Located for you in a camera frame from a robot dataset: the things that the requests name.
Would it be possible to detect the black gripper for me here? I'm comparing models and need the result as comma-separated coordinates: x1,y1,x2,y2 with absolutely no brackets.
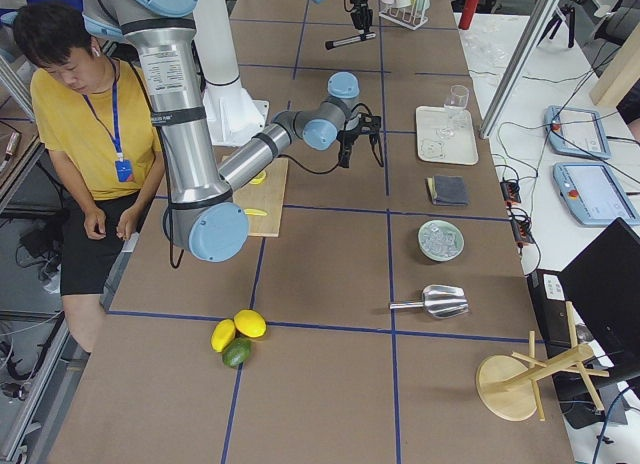
350,0,373,34
337,114,360,168

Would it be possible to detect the blue teach pendant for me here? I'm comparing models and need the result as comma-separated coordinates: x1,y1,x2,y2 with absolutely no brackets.
543,105,612,160
552,163,639,227

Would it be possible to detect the wooden mug tree stand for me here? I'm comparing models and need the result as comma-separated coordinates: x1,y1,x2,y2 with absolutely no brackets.
475,301,609,422

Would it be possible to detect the white wire cup rack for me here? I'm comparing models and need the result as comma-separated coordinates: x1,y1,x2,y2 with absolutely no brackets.
379,0,428,30

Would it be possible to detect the far blue teach pendant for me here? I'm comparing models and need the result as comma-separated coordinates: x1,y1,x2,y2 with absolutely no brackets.
543,105,612,160

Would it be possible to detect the black power box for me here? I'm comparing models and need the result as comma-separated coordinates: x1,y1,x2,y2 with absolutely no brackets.
526,269,570,347

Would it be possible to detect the yellow plastic knife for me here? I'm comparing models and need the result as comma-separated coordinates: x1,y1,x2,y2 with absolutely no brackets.
244,208,268,217

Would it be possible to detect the yellow lemon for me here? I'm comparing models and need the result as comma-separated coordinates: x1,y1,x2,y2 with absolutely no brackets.
210,319,236,353
233,309,267,338

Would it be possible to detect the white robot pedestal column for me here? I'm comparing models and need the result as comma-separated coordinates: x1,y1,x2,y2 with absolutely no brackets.
193,0,269,147

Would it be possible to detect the cream bear serving tray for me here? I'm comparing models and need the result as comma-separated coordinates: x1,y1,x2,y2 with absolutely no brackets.
415,106,479,166

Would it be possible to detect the grey folded cloth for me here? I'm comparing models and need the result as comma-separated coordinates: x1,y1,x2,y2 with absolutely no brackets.
426,175,469,206

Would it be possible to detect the steel ice scoop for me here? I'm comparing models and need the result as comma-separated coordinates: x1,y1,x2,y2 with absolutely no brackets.
389,284,469,319

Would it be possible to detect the near blue teach pendant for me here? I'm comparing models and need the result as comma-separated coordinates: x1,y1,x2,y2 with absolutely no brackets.
552,163,639,227

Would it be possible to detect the red bottle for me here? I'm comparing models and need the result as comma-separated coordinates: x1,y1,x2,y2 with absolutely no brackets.
458,0,480,30

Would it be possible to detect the black computer monitor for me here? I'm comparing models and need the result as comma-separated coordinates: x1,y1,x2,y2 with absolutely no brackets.
559,218,639,377

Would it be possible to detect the steel muddler black tip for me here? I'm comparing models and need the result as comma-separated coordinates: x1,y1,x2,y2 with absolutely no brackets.
324,32,376,50

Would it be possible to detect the clear wine glass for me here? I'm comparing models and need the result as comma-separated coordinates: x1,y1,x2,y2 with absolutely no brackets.
438,84,469,138

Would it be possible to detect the seated person yellow shirt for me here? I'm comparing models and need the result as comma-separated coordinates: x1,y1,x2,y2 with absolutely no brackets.
13,1,165,353

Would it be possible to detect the aluminium frame post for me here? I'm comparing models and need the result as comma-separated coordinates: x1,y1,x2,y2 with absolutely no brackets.
479,0,560,139

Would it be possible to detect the green bowl of ice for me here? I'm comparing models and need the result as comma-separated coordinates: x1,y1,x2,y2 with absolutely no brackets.
417,220,464,262

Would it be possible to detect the bamboo cutting board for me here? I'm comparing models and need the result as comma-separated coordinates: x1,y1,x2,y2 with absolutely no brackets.
233,158,288,237

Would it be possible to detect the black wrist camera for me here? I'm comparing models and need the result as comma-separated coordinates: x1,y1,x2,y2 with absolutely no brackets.
359,113,381,140

